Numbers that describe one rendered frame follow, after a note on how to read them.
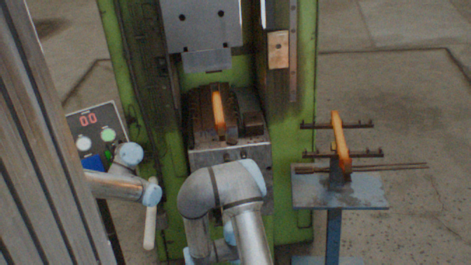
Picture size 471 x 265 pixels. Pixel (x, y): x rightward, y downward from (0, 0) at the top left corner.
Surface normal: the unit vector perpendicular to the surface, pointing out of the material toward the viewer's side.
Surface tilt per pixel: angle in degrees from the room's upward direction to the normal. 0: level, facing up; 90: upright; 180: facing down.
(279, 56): 90
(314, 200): 0
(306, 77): 90
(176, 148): 90
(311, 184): 0
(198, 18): 90
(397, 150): 0
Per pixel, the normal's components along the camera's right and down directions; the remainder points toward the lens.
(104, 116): 0.41, -0.02
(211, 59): 0.11, 0.55
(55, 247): 0.94, 0.14
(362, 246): -0.07, -0.83
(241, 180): 0.11, -0.28
